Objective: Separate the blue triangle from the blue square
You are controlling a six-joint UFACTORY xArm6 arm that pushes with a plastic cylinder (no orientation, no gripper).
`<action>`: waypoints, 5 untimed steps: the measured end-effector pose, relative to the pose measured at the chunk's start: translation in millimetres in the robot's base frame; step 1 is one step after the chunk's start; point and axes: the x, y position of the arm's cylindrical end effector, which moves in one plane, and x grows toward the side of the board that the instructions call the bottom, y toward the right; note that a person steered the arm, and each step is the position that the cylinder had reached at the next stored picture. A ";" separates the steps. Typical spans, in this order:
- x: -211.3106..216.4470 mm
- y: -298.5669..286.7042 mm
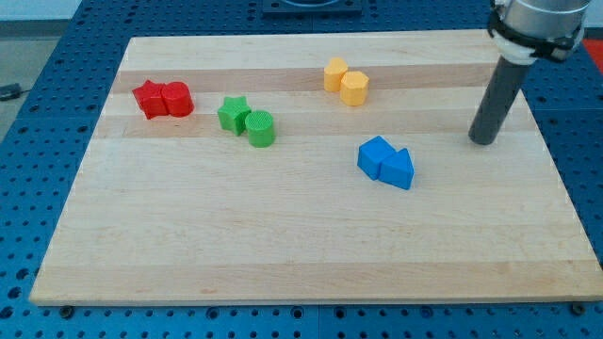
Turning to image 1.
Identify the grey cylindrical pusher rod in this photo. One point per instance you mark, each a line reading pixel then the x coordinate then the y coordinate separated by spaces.
pixel 502 89

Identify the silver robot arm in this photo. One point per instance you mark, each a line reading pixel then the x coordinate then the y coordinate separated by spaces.
pixel 524 31

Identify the blue triangle block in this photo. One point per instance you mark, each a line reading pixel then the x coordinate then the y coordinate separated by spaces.
pixel 398 170

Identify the blue square block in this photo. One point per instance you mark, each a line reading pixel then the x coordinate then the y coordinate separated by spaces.
pixel 371 154

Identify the yellow hexagon block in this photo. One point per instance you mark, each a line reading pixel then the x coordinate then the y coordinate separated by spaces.
pixel 354 88

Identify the yellow heart block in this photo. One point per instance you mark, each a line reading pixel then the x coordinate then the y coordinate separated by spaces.
pixel 333 73

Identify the wooden board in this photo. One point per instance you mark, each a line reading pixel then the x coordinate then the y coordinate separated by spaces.
pixel 178 211

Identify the green cylinder block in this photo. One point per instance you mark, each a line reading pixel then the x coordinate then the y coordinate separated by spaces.
pixel 260 128

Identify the green star block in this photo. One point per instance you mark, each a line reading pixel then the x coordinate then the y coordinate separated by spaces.
pixel 232 114

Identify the red cylinder block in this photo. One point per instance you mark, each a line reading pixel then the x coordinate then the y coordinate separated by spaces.
pixel 177 99

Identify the red star block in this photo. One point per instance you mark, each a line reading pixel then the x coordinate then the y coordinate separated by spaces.
pixel 150 100

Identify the black device on floor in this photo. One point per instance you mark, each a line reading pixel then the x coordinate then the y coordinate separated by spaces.
pixel 10 92

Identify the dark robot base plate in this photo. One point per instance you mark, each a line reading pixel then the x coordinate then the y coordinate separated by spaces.
pixel 278 7

